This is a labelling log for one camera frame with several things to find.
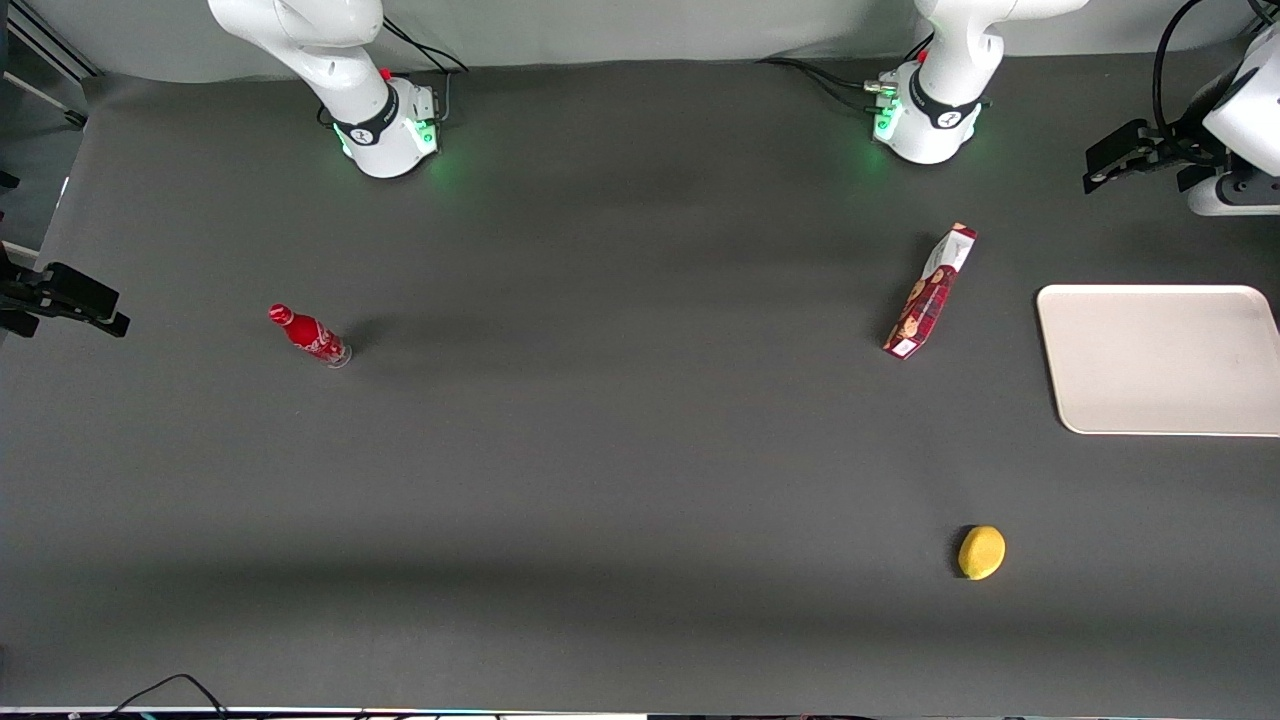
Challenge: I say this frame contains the black cable at table edge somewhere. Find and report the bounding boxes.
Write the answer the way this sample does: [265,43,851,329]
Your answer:
[98,673,233,720]

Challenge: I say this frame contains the red cookie box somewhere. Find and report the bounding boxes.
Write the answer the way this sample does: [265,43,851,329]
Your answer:
[882,222,979,361]

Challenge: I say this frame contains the yellow lemon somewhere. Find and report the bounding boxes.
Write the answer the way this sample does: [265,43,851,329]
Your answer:
[957,524,1008,582]

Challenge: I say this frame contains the dark grey table cloth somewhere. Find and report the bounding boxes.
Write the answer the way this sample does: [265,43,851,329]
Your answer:
[0,35,1280,719]

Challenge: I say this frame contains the cream plastic tray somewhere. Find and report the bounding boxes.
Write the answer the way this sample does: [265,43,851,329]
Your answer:
[1036,283,1280,438]

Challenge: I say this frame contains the black cable at arm base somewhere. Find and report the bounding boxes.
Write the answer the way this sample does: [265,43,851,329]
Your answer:
[757,56,883,93]
[382,16,470,74]
[800,64,885,114]

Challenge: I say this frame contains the aluminium frame profile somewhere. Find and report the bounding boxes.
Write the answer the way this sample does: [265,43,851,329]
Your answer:
[0,0,103,131]

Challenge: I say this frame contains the red soda bottle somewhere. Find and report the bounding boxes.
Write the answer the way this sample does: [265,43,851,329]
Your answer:
[267,303,354,370]

